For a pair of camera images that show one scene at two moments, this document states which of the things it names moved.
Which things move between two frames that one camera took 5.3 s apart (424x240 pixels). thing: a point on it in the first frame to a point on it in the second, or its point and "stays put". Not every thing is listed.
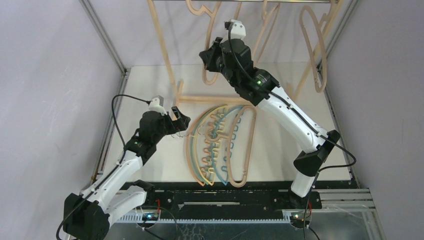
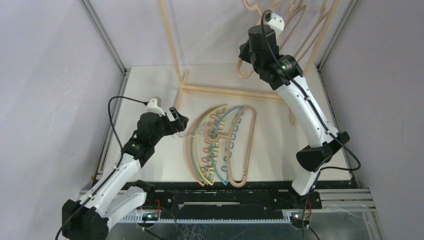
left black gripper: x=181 y=123 stays put
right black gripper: x=214 y=55 to x=262 y=36
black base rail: x=224 y=199 stays put
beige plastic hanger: x=211 y=13 to x=282 y=46
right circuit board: x=298 y=218 stays put
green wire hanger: x=192 y=141 stays put
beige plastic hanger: x=316 y=76 to x=321 y=17
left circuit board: x=150 y=216 stays put
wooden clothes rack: x=197 y=100 to x=181 y=81
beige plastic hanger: x=213 y=135 stays put
